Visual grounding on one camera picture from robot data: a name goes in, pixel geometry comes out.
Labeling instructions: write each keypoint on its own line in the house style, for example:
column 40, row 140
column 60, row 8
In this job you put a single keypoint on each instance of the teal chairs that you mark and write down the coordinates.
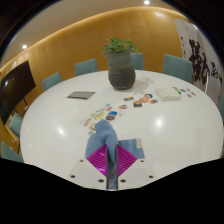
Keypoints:
column 86, row 66

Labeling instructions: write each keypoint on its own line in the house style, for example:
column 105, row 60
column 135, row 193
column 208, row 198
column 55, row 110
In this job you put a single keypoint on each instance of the white calligraphy banner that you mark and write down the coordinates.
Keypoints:
column 200, row 60

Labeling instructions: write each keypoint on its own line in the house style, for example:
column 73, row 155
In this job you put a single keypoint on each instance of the small colourful sticker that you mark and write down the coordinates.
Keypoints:
column 137, row 103
column 144, row 99
column 128, row 98
column 153, row 101

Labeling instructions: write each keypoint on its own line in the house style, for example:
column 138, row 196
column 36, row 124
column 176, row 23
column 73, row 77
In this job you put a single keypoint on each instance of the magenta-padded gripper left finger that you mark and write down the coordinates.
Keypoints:
column 97, row 163

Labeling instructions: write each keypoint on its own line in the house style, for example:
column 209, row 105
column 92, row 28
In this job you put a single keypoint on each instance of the potted plant in grey pot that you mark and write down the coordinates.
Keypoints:
column 121, row 71

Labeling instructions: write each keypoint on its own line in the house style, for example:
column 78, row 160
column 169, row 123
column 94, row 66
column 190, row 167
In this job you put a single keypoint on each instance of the black television screen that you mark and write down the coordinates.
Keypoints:
column 15, row 91

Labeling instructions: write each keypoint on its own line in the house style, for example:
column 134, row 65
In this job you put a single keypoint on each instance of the white flat box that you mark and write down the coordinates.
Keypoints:
column 166, row 94

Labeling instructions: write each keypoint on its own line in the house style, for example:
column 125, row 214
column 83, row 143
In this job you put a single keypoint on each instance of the blue towel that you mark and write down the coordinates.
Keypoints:
column 106, row 135

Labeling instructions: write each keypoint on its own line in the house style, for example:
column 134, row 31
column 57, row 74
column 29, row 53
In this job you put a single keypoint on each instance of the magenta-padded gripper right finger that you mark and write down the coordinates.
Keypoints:
column 127, row 163

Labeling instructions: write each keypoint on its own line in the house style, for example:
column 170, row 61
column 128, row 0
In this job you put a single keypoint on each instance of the sheet of colourful stickers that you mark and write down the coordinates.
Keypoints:
column 100, row 116

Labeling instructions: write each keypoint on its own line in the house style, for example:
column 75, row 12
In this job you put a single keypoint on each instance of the ceiling spotlights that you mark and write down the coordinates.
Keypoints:
column 24, row 46

